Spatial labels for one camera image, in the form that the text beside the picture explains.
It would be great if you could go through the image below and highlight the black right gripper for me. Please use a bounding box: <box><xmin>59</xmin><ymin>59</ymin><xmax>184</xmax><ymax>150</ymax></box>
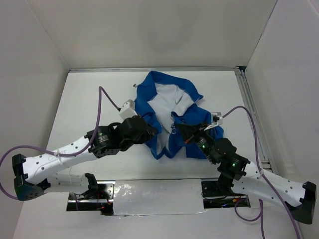
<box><xmin>175</xmin><ymin>120</ymin><xmax>216</xmax><ymax>164</ymax></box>

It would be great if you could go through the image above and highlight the blue jacket with white lining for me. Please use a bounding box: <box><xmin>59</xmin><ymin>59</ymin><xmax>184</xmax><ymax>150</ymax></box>
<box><xmin>135</xmin><ymin>71</ymin><xmax>212</xmax><ymax>159</ymax></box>

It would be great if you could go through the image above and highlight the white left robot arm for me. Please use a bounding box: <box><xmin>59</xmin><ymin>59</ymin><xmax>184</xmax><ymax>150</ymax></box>
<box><xmin>12</xmin><ymin>116</ymin><xmax>158</xmax><ymax>201</ymax></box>

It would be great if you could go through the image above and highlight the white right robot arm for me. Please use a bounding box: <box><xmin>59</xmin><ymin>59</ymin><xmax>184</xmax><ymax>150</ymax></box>
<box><xmin>176</xmin><ymin>123</ymin><xmax>317</xmax><ymax>225</ymax></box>

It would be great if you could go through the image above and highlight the white taped cover panel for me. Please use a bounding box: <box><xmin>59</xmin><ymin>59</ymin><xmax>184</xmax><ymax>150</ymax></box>
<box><xmin>113</xmin><ymin>179</ymin><xmax>205</xmax><ymax>216</ymax></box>

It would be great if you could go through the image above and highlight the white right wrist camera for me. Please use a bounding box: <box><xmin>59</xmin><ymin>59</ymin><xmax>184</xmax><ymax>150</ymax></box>
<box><xmin>204</xmin><ymin>112</ymin><xmax>223</xmax><ymax>131</ymax></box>

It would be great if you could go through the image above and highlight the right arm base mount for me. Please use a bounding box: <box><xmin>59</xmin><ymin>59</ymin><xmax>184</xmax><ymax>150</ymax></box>
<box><xmin>201</xmin><ymin>180</ymin><xmax>250</xmax><ymax>209</ymax></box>

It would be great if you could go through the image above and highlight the aluminium table edge rail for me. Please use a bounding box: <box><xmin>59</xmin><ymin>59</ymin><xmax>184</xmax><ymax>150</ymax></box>
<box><xmin>69</xmin><ymin>66</ymin><xmax>247</xmax><ymax>73</ymax></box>

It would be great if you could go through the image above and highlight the aluminium right side rail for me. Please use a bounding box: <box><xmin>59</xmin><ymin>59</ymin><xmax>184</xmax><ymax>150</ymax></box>
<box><xmin>236</xmin><ymin>66</ymin><xmax>278</xmax><ymax>174</ymax></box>

